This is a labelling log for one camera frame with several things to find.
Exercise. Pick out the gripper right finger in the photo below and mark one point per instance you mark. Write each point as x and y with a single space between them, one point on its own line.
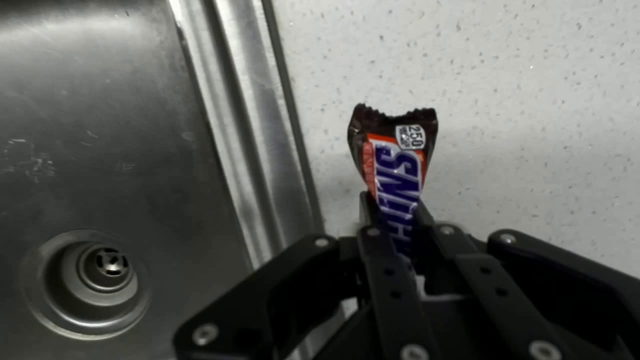
505 300

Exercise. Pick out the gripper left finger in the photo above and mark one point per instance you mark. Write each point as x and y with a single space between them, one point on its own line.
300 295

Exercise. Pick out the brown chocolate bar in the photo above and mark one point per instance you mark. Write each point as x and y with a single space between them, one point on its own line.
394 160

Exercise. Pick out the stainless steel sink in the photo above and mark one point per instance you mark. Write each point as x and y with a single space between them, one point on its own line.
125 170

